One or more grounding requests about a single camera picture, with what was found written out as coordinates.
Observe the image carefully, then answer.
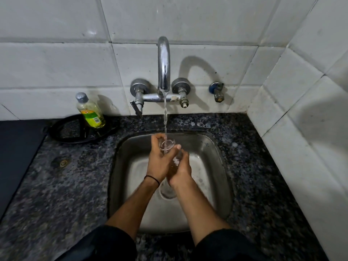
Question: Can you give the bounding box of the person's black right sleeve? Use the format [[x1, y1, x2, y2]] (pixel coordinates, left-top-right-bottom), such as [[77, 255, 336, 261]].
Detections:
[[190, 229, 270, 261]]

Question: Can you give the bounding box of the person's right hand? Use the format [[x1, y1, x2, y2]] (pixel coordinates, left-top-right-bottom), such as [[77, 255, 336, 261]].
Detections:
[[166, 148, 192, 188]]

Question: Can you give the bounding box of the clear drinking glass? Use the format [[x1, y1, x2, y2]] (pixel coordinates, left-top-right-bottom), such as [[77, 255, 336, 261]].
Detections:
[[158, 138, 182, 172]]

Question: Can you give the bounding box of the stainless steel sink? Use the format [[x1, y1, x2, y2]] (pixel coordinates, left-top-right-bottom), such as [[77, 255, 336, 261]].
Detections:
[[107, 130, 235, 234]]

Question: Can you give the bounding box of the sink drain strainer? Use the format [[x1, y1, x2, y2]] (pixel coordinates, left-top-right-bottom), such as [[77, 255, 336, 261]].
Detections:
[[158, 180, 179, 200]]

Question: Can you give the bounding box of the black stove top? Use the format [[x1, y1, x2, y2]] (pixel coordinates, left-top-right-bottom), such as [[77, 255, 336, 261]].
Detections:
[[0, 120, 49, 221]]

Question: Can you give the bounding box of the person's black sleeve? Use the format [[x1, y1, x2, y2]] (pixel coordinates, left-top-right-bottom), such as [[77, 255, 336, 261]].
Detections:
[[190, 229, 270, 261], [54, 225, 138, 261]]

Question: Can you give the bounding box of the chrome wall mixer faucet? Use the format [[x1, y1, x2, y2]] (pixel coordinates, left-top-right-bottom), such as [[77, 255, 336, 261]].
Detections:
[[130, 36, 190, 119]]

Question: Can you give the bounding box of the person's left forearm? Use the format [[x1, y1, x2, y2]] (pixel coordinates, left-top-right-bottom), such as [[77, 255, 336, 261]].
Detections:
[[105, 177, 161, 242]]

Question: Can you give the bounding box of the person's left hand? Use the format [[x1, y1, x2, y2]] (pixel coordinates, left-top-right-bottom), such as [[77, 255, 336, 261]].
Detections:
[[144, 133, 182, 186]]

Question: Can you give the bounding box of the small wall valve blue ring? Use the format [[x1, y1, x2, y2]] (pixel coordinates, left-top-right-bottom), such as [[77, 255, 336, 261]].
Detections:
[[209, 82, 225, 103]]

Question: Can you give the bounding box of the black plastic tray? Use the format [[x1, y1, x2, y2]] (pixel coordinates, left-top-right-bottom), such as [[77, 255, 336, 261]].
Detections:
[[43, 114, 120, 145]]

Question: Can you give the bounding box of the person's right forearm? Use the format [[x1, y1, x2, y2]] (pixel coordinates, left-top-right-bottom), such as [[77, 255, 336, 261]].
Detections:
[[169, 174, 232, 245]]

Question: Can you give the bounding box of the person's black left sleeve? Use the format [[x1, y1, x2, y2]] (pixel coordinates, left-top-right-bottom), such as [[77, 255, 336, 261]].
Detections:
[[54, 225, 138, 261]]

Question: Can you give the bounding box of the yellow dish soap bottle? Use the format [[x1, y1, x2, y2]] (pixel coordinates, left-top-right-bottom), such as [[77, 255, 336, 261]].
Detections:
[[75, 92, 106, 129]]

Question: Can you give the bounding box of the black wrist band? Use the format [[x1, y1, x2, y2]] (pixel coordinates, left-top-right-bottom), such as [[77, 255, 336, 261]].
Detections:
[[144, 175, 161, 186]]

